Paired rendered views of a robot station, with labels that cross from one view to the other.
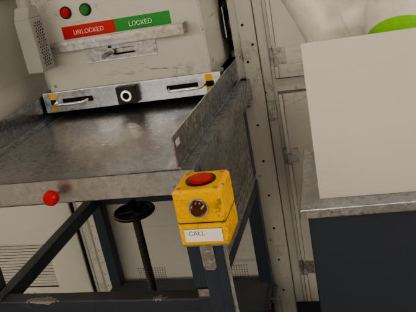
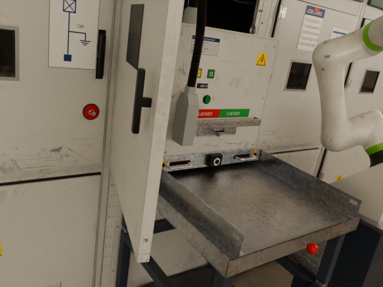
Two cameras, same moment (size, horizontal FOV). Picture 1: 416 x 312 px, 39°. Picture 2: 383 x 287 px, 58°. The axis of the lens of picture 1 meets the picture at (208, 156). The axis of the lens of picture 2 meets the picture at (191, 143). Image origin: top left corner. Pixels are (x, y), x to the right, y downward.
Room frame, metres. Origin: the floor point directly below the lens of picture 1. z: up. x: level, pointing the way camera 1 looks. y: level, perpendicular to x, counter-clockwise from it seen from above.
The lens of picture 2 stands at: (0.93, 1.31, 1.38)
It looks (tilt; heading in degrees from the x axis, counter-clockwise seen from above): 18 degrees down; 306
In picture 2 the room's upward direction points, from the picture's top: 9 degrees clockwise
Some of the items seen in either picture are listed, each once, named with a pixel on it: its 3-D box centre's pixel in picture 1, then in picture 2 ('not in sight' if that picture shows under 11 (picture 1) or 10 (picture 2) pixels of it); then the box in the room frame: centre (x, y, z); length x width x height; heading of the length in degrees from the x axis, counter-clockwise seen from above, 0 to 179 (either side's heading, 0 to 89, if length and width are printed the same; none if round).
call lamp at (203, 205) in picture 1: (197, 210); not in sight; (0.83, 0.03, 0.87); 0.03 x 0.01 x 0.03; 73
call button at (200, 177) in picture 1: (200, 181); not in sight; (0.87, 0.02, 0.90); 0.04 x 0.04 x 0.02
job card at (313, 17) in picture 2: not in sight; (311, 29); (1.61, -0.47, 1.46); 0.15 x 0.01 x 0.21; 73
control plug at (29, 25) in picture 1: (34, 39); (185, 118); (1.63, 0.40, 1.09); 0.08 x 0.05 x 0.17; 163
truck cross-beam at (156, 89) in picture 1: (132, 91); (209, 156); (1.65, 0.18, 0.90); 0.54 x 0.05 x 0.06; 73
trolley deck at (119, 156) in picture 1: (116, 136); (232, 192); (1.49, 0.23, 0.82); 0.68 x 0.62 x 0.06; 163
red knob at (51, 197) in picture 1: (52, 195); (309, 246); (1.14, 0.33, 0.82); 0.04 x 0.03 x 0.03; 163
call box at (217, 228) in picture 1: (205, 207); not in sight; (0.87, 0.02, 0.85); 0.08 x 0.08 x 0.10; 73
